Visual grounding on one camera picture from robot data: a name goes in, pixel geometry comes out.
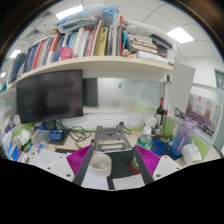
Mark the tall clear green glass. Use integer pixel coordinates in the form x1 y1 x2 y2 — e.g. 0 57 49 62
161 118 174 144

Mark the wall shelf full of books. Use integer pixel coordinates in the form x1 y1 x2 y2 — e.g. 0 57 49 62
6 4 183 84

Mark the white crumpled tissue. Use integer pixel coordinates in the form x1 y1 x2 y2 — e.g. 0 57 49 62
181 142 203 166

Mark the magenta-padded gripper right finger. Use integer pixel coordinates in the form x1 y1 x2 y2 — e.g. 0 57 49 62
133 144 183 186

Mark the dark wine bottle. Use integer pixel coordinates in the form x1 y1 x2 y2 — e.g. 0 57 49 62
156 97 165 127

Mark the black desk mat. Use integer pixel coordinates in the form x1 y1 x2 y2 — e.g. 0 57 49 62
105 134 184 191

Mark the grey metal laptop stand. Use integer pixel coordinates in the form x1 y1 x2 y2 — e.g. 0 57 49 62
90 124 133 154

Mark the clear green-labelled drink bottle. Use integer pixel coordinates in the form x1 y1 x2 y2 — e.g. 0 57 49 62
130 125 154 172

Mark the black cable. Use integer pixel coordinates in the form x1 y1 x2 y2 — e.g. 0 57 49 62
58 119 92 148

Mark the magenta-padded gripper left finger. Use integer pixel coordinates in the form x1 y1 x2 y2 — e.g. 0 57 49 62
49 144 95 187

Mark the small blue device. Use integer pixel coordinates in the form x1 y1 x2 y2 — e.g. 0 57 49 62
49 129 64 142

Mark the flat round red coaster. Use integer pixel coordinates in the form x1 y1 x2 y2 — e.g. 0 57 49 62
128 162 143 175

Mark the small white paper sheet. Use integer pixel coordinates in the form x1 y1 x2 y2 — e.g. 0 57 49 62
112 173 146 191

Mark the white wall socket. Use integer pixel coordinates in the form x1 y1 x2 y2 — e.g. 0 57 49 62
131 115 144 127
117 115 129 127
101 115 114 127

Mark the black computer monitor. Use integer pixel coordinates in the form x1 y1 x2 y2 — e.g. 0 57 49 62
16 69 84 132

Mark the clear plastic box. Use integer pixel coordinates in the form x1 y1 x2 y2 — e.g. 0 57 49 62
31 129 51 145

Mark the purple translucent water bottle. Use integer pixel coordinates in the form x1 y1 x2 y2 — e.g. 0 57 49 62
170 119 198 157

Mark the white lidded ceramic jar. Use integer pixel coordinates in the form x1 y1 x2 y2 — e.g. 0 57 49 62
143 114 158 130

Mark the blue cable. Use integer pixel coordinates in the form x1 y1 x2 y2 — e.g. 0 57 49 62
150 139 173 157

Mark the group photo poster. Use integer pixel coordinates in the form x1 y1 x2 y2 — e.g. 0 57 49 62
181 93 216 138

